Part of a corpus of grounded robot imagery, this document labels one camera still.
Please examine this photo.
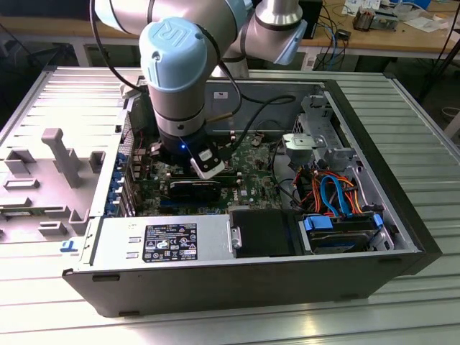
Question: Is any copper wound transformer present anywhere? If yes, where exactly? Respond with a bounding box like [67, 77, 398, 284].
[353, 9, 377, 32]

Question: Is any blue disk carrier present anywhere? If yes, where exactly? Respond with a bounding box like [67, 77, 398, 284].
[303, 212, 385, 234]

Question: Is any black PC case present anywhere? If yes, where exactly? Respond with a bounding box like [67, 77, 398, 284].
[61, 74, 443, 319]

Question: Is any orange power wire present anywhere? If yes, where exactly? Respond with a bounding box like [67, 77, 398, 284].
[297, 168, 364, 216]

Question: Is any black graphics card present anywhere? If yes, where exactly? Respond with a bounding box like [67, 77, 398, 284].
[167, 179, 223, 203]

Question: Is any white printed box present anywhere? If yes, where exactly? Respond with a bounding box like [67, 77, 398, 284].
[341, 0, 382, 16]

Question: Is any black desktop tower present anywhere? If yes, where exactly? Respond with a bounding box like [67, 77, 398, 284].
[300, 0, 323, 40]

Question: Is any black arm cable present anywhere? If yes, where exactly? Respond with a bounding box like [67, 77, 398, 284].
[226, 93, 298, 159]

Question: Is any green motherboard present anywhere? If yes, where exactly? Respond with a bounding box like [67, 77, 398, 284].
[134, 132, 288, 216]

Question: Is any RAM slot with white clips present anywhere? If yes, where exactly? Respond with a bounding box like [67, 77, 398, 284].
[165, 177, 242, 182]
[165, 172, 242, 177]

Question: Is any black equipment box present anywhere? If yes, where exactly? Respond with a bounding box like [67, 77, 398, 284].
[0, 0, 95, 22]

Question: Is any grey parts rack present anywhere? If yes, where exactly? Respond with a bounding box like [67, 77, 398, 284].
[0, 127, 108, 246]

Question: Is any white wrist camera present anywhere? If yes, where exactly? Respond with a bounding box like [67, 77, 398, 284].
[189, 148, 226, 180]

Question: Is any black slanted desk leg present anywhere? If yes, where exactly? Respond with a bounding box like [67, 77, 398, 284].
[418, 21, 460, 100]

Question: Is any white paper sheet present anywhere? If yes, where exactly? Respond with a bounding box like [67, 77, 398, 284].
[404, 10, 450, 34]

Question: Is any blue data wire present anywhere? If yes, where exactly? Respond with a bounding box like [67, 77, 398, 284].
[318, 175, 357, 219]

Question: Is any hard disk drive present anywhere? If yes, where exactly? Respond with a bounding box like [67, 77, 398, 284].
[308, 229, 373, 254]

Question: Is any silver metal drive cage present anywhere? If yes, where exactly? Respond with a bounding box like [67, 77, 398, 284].
[281, 93, 360, 170]

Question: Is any silver power supply unit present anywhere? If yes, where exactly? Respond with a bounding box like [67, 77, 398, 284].
[81, 214, 236, 267]

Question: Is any wooden workbench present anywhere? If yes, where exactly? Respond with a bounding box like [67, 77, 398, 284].
[0, 0, 460, 60]

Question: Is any grey metal device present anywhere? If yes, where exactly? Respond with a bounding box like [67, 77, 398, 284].
[372, 12, 400, 32]

